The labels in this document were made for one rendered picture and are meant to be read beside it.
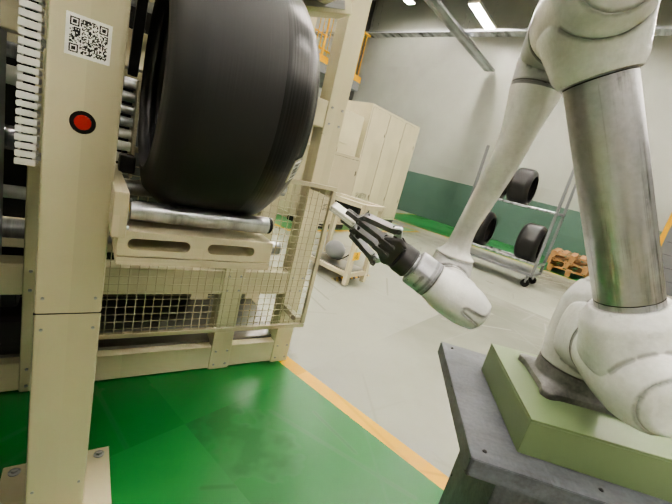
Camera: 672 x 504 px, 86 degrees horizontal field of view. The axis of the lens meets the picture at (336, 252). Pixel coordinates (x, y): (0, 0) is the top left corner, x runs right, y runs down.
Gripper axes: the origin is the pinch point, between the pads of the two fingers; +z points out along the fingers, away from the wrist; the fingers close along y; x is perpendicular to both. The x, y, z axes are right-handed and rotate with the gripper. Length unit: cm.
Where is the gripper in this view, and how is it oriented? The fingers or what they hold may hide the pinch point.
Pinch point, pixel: (343, 214)
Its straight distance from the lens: 87.6
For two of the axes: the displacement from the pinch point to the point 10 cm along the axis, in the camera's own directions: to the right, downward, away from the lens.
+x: 3.8, -4.6, 8.0
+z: -8.0, -6.0, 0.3
